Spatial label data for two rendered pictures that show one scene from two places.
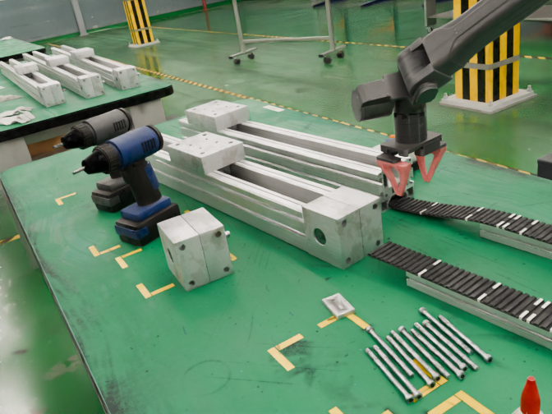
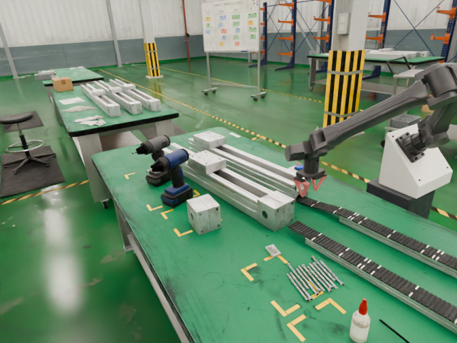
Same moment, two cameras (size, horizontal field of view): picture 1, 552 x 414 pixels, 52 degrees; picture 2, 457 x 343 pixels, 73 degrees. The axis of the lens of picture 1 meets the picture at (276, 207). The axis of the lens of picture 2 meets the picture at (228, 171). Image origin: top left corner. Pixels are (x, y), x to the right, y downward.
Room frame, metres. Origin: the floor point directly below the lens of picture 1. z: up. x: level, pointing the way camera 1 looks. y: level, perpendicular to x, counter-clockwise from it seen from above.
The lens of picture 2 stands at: (-0.09, 0.10, 1.44)
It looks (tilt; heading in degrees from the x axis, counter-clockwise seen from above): 25 degrees down; 357
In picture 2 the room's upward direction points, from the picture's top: 3 degrees counter-clockwise
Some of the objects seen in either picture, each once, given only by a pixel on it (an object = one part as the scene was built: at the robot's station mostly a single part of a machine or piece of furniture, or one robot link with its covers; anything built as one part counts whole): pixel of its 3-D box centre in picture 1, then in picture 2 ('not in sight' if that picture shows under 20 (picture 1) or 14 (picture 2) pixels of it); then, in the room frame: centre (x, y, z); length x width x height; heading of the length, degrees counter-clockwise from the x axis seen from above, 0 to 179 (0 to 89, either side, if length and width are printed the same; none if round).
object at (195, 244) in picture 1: (201, 246); (207, 212); (0.89, 0.14, 0.83); 0.11 x 0.10 x 0.10; 113
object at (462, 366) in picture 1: (439, 345); (319, 275); (0.57, -0.18, 0.78); 0.11 x 0.01 x 0.01; 16
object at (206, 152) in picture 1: (206, 157); (206, 164); (1.24, 0.14, 0.87); 0.16 x 0.11 x 0.07; 34
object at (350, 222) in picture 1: (347, 223); (277, 209); (0.87, -0.12, 0.83); 0.12 x 0.09 x 0.10; 124
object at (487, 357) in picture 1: (463, 337); (331, 272); (0.58, -0.21, 0.78); 0.11 x 0.01 x 0.01; 15
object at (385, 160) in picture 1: (402, 170); (305, 184); (0.95, -0.24, 0.87); 0.07 x 0.07 x 0.09; 33
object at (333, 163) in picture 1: (274, 150); (238, 162); (1.34, -0.02, 0.82); 0.80 x 0.10 x 0.09; 34
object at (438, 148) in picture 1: (420, 161); (313, 181); (0.98, -0.29, 0.87); 0.07 x 0.07 x 0.09; 33
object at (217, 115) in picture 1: (218, 119); (209, 141); (1.55, 0.12, 0.87); 0.16 x 0.11 x 0.07; 34
